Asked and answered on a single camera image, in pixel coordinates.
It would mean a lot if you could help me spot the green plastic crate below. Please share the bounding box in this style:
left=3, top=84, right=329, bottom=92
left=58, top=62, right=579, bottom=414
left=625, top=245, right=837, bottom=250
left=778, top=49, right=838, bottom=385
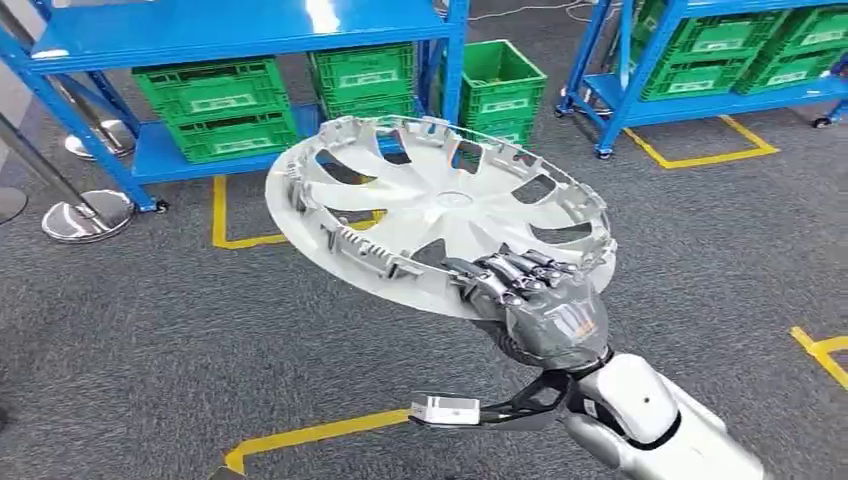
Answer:
left=770, top=5, right=848, bottom=60
left=321, top=93, right=418, bottom=123
left=307, top=42, right=418, bottom=107
left=665, top=10, right=791, bottom=68
left=732, top=48, right=848, bottom=96
left=456, top=38, right=549, bottom=128
left=166, top=109, right=300, bottom=166
left=463, top=115, right=535, bottom=150
left=639, top=55, right=764, bottom=103
left=131, top=57, right=292, bottom=127

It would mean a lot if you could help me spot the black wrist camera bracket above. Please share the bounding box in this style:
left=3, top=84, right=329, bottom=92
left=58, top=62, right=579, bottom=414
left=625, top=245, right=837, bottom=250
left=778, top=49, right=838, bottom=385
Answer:
left=478, top=369, right=579, bottom=427

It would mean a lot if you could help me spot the white floor cable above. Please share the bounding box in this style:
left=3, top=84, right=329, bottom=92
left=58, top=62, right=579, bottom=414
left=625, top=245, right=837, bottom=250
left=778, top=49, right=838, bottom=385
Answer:
left=433, top=0, right=599, bottom=22

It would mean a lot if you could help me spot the blue metal shelf rack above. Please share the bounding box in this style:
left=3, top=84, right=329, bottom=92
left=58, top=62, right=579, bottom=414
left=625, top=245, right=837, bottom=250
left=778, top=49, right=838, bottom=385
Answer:
left=554, top=0, right=848, bottom=161
left=0, top=0, right=472, bottom=214

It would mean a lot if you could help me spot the silver plastic wheel hubcap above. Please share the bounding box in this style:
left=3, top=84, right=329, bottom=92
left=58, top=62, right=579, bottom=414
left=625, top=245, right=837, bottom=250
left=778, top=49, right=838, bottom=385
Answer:
left=264, top=113, right=619, bottom=321

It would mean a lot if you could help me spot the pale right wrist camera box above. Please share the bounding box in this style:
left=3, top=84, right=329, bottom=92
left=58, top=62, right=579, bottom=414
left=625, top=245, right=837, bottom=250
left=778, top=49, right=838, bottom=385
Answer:
left=407, top=392, right=483, bottom=429

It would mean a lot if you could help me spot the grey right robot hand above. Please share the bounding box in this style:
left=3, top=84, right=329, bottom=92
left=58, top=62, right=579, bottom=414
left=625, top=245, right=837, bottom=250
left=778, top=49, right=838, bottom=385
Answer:
left=441, top=248, right=612, bottom=371

